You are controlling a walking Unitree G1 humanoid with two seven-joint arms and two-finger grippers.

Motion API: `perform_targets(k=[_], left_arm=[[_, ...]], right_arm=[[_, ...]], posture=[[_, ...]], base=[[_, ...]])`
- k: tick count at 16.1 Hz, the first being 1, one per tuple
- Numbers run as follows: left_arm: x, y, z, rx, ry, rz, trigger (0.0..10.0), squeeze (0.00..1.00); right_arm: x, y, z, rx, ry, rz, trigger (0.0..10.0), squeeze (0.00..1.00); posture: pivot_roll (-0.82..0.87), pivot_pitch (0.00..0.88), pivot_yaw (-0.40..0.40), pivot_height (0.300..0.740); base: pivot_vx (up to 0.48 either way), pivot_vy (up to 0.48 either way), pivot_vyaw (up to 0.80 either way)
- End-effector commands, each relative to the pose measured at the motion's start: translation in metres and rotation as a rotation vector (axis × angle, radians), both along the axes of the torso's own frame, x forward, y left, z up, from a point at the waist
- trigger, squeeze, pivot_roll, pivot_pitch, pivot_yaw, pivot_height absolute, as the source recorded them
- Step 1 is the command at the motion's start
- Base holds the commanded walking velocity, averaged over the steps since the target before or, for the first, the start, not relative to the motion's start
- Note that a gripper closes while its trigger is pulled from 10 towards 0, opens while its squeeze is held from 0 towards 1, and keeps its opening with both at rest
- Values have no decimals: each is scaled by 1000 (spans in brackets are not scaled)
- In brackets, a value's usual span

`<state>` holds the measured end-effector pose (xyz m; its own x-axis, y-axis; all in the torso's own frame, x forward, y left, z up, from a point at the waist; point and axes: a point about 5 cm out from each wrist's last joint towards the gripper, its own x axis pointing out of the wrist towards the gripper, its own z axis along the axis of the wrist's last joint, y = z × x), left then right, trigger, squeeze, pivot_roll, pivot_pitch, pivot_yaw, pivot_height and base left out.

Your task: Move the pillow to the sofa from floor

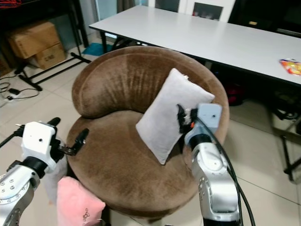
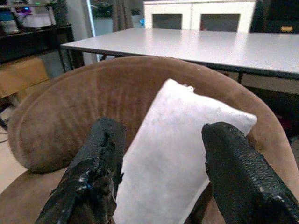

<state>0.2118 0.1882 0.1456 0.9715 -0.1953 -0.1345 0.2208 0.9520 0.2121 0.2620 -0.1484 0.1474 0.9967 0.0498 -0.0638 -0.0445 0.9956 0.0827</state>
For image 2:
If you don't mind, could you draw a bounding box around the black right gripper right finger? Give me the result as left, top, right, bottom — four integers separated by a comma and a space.
201, 122, 299, 224

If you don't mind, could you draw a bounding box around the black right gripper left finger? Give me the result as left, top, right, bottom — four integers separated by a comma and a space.
35, 117, 127, 224

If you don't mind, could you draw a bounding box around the white rectangular pillow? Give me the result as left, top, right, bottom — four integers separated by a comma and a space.
114, 78, 258, 224

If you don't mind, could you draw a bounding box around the brown round velvet armchair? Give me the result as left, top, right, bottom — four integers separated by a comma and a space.
0, 56, 299, 224

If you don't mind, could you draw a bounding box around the brown cardboard box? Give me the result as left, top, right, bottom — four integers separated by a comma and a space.
0, 57, 51, 98

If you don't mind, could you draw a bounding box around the black shelf unit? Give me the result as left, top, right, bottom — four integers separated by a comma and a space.
0, 0, 75, 73

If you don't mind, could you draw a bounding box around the white appliance on shelf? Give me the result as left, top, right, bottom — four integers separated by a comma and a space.
14, 6, 57, 28

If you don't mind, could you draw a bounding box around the white cabinet with glass doors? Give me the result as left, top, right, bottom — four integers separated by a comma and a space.
143, 0, 257, 33

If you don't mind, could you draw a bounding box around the grey table with black frame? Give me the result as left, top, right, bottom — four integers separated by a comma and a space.
60, 28, 299, 84

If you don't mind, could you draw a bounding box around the black cabinet with gold handle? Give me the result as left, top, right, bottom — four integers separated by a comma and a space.
250, 0, 299, 35

